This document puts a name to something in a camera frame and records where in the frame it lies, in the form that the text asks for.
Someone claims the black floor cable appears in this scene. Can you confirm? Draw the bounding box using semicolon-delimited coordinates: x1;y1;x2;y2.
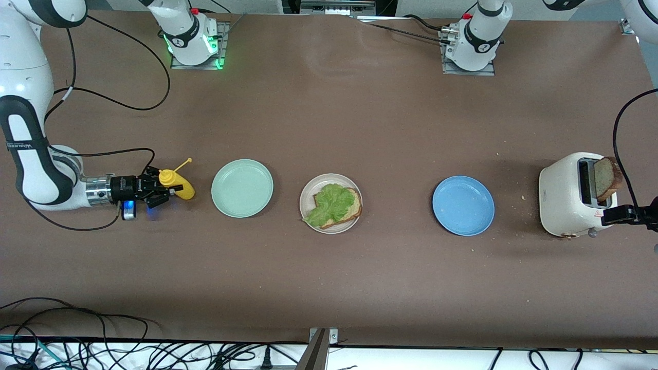
0;297;150;370

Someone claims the green lettuce leaf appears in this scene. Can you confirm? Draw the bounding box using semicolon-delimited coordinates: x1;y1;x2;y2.
302;183;356;229

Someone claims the yellow mustard squeeze bottle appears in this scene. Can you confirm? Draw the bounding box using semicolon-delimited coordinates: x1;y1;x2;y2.
158;158;196;200

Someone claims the grey metal bracket beam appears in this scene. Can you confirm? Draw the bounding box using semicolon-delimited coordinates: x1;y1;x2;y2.
297;328;339;370

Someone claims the black braided base cable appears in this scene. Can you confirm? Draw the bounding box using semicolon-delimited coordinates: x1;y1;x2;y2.
360;14;449;44

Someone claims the white toaster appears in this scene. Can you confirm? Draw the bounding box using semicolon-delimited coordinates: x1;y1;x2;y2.
538;152;618;239

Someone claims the grey metal equipment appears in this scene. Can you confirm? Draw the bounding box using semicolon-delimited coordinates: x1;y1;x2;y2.
301;0;377;16

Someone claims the teal floor cable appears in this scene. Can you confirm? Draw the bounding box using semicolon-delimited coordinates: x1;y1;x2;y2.
0;334;67;369

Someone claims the brown toast bread slice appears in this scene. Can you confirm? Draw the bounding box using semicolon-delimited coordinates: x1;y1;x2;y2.
594;156;624;202
319;188;363;230

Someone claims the mint green plate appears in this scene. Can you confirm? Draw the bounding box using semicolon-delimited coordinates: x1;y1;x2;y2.
211;159;274;218

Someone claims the beige plate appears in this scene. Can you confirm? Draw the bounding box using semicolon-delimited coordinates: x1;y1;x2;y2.
299;173;363;234

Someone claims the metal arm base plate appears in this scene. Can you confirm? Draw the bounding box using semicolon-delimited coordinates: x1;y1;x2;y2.
440;31;497;77
171;21;230;70

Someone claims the blue plate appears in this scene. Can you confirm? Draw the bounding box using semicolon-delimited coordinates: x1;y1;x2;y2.
432;176;495;236

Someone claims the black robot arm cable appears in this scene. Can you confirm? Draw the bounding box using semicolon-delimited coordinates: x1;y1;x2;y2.
23;14;171;232
613;88;658;209

